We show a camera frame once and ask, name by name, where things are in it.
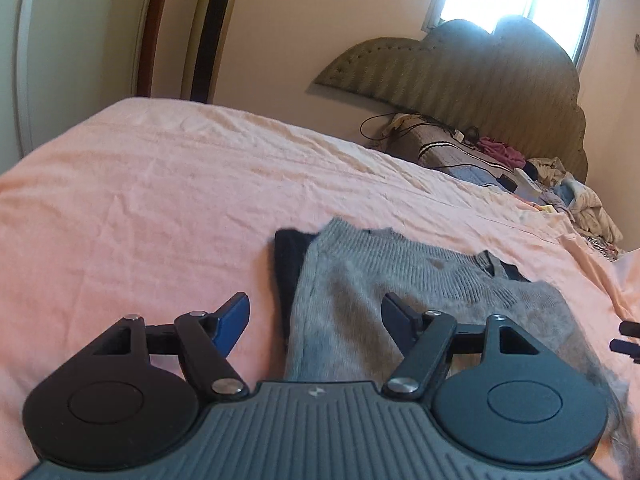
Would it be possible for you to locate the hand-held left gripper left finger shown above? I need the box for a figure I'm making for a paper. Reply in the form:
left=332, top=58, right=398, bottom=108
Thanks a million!
left=92, top=291, right=251, bottom=402

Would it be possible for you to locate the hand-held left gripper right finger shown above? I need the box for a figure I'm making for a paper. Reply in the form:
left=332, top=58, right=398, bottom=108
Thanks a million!
left=381, top=291, right=546, bottom=401

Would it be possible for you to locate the grey sweater with navy sleeves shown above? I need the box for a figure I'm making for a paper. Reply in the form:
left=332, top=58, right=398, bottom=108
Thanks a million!
left=274, top=217, right=638, bottom=466

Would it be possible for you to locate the pile of light clothes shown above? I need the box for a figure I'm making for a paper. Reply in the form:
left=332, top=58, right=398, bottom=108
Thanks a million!
left=515, top=157, right=626, bottom=261

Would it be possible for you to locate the pink bed sheet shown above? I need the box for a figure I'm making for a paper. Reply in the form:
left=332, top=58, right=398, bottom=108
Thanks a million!
left=0, top=97, right=640, bottom=480

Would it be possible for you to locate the grey striped pillow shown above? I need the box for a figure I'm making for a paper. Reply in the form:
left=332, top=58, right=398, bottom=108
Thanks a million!
left=385, top=112, right=516, bottom=191

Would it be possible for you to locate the magenta cloth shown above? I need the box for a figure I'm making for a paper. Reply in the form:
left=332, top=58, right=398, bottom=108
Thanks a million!
left=477, top=136, right=526, bottom=168

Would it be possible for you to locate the olive padded headboard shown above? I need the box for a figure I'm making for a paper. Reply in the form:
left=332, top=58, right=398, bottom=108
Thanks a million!
left=314, top=17, right=588, bottom=183

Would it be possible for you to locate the gold tower air conditioner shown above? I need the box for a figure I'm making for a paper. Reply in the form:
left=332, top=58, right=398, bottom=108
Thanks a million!
left=181, top=0, right=247, bottom=105

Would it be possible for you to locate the bright window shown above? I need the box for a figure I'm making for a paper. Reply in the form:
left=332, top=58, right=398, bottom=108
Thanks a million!
left=425, top=0, right=613, bottom=68

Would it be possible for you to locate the black charger cable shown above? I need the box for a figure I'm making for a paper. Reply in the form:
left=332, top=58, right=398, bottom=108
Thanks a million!
left=360, top=112, right=481, bottom=150

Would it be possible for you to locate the brown wooden door frame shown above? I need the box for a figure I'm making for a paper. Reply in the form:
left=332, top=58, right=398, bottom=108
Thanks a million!
left=136, top=0, right=173, bottom=98

